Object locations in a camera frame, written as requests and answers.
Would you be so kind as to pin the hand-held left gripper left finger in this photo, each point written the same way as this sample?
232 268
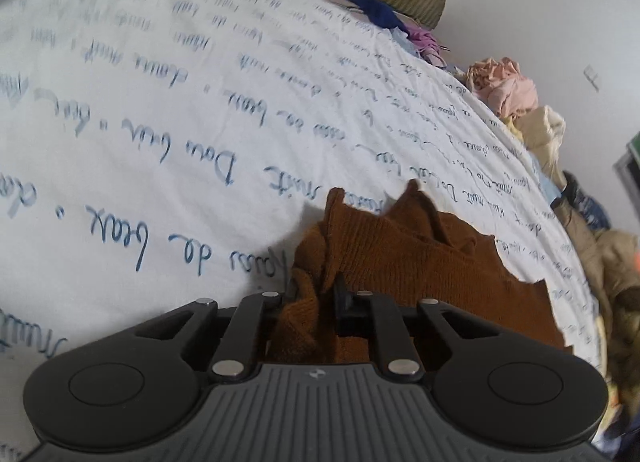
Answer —
260 312

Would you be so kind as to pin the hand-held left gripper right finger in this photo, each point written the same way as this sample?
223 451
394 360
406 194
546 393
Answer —
342 304

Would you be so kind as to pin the brown knit sweater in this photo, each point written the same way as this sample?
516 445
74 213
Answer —
450 267

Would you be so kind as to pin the pink crumpled clothes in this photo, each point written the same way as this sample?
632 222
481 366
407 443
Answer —
505 87

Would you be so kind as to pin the white script-printed bed sheet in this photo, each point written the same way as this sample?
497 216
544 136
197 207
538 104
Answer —
150 117

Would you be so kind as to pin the light blue cloth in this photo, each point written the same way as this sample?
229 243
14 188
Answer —
550 187

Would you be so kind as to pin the dark patterned garment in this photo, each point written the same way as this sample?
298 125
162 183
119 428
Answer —
592 209

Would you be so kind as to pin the tan garment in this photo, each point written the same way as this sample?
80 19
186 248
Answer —
615 267

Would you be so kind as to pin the purple cloth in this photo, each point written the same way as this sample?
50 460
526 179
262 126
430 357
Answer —
425 39

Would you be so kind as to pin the dark blue cloth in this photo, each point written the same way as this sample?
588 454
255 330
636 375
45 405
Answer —
382 14

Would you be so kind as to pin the grey framed panel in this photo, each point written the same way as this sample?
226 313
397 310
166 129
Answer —
630 162

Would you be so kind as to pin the white light switch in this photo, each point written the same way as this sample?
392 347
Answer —
591 76

